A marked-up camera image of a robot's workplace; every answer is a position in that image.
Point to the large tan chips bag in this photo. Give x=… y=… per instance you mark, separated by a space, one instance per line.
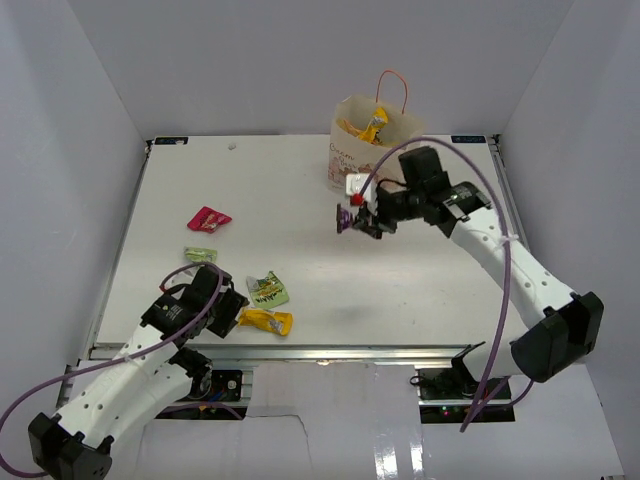
x=350 y=129

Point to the blue corner label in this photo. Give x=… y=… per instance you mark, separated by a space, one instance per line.
x=468 y=139
x=163 y=141

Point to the light green snack packet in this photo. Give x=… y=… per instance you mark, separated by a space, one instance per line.
x=197 y=254

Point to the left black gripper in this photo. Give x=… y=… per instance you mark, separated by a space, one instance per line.
x=233 y=300

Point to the right blue corner label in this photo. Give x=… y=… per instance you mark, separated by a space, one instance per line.
x=468 y=139

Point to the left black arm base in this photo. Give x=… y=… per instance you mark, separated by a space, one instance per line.
x=207 y=382

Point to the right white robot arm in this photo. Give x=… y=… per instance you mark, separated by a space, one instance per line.
x=561 y=325

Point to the aluminium table frame rail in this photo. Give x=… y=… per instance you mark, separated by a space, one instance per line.
x=393 y=354

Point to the red snack packet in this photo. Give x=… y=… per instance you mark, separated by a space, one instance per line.
x=208 y=220

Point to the left blue corner label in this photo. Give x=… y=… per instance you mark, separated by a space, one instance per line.
x=163 y=141

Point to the green white snack pouch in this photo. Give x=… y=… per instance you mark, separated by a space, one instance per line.
x=268 y=292

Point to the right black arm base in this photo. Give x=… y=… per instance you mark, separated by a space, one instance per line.
x=445 y=395

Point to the yellow snack bar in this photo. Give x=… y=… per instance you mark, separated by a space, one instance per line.
x=278 y=323
x=371 y=134

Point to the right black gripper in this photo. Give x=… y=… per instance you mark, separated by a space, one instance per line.
x=364 y=219

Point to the purple brown candy packet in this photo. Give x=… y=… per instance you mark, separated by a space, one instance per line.
x=345 y=219

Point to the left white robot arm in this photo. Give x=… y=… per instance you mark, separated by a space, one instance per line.
x=155 y=368

